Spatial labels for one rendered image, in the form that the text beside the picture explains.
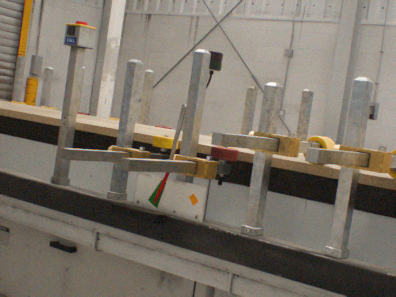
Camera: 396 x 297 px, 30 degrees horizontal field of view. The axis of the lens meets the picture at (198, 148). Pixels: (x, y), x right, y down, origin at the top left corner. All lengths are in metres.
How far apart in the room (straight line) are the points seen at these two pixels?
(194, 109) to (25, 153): 1.01
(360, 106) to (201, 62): 0.50
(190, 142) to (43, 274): 1.04
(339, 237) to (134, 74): 0.81
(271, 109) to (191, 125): 0.26
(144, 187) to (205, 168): 0.23
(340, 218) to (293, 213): 0.34
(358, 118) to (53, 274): 1.46
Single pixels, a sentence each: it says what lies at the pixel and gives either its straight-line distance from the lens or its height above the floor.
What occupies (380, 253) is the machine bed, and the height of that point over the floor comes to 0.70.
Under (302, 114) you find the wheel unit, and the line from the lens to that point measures 3.13.
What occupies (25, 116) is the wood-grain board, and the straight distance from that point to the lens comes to 2.90.
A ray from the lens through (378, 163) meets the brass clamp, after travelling 1.77.
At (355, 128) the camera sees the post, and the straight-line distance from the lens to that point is 1.81.
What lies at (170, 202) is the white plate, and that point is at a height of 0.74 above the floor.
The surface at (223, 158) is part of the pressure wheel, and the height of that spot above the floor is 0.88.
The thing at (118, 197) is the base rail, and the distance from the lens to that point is 2.25.
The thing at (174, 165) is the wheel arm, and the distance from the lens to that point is 1.97.
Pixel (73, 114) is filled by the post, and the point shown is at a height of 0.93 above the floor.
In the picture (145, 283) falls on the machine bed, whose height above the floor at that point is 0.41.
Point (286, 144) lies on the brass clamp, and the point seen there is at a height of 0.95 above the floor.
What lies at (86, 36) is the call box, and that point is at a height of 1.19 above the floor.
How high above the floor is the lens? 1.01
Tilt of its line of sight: 3 degrees down
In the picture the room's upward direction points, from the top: 8 degrees clockwise
